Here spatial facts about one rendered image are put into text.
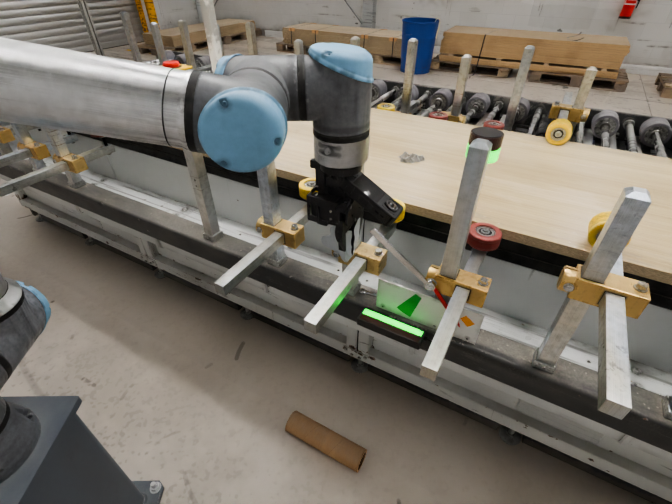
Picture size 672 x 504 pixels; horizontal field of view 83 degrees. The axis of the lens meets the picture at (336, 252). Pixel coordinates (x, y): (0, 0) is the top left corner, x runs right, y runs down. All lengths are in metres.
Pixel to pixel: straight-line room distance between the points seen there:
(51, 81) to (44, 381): 1.73
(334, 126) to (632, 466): 1.43
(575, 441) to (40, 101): 1.61
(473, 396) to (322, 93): 1.26
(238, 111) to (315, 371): 1.44
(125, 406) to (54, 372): 0.41
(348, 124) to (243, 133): 0.20
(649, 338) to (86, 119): 1.20
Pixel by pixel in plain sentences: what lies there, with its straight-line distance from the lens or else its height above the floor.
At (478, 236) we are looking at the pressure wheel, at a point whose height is 0.91.
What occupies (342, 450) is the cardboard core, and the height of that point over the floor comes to 0.08.
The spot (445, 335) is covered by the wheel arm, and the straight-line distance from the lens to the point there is 0.77.
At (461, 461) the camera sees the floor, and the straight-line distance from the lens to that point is 1.62.
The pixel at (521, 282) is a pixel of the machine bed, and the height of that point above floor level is 0.75.
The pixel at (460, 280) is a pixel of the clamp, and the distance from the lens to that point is 0.88.
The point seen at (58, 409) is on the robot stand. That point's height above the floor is 0.60.
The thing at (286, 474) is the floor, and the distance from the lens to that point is 1.55.
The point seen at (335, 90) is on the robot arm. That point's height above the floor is 1.29.
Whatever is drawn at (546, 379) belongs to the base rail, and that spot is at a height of 0.70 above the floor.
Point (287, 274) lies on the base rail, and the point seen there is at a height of 0.70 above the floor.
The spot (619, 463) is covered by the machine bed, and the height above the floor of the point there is 0.17.
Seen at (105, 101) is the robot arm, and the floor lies 1.32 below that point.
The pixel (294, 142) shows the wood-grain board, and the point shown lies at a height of 0.90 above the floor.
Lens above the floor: 1.44
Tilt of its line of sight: 38 degrees down
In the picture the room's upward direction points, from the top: straight up
